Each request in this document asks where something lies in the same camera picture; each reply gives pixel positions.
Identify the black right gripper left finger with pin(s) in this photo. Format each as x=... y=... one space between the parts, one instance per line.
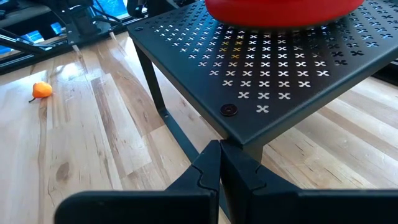
x=192 y=205

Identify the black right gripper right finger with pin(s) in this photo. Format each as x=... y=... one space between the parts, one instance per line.
x=264 y=205

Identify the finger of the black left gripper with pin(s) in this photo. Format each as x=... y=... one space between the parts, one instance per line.
x=132 y=7

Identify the red collapsible colander bowl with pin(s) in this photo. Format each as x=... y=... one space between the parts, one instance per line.
x=280 y=14

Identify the orange pear-shaped fruit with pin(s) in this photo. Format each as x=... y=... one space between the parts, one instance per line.
x=42 y=90

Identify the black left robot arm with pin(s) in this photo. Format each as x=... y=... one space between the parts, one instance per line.
x=82 y=21

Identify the black perforated metal shelf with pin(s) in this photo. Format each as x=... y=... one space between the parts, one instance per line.
x=311 y=102

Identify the dark low desk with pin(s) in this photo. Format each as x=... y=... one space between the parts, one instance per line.
x=18 y=14

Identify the black aluminium table frame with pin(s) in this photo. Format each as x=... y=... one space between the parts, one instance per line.
x=31 y=60

